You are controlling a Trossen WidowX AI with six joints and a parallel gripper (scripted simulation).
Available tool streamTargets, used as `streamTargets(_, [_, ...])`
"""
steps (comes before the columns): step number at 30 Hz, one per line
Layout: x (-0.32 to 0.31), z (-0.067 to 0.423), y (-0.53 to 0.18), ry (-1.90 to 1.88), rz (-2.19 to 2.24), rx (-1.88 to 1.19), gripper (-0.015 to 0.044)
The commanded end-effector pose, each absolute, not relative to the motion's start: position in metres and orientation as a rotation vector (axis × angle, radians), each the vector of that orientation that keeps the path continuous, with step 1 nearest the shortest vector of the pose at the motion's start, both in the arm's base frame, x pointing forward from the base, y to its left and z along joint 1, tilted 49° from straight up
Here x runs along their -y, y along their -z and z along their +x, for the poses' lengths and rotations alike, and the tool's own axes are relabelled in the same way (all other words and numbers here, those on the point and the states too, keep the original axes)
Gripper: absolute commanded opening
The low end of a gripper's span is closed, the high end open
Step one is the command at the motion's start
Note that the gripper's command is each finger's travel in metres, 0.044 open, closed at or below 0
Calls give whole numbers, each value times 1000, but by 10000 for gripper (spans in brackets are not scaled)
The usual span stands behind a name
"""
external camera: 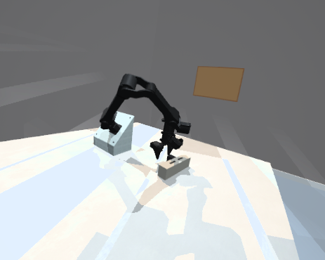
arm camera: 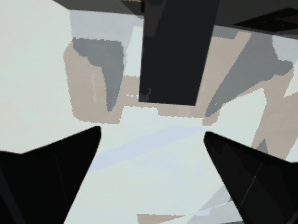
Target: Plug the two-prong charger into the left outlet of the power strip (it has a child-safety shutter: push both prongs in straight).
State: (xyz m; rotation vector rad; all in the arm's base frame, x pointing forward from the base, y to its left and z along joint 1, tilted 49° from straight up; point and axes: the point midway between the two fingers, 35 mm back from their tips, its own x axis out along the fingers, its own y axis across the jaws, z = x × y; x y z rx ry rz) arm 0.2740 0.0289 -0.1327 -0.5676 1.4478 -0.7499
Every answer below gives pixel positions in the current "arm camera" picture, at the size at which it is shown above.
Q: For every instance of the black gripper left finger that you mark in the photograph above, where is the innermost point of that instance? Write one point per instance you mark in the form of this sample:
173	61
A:
40	186

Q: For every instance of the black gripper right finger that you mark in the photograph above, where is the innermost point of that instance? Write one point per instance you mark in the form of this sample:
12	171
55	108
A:
264	188

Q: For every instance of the black two-prong plug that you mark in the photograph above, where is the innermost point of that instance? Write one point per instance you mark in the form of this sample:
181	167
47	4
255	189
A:
175	44

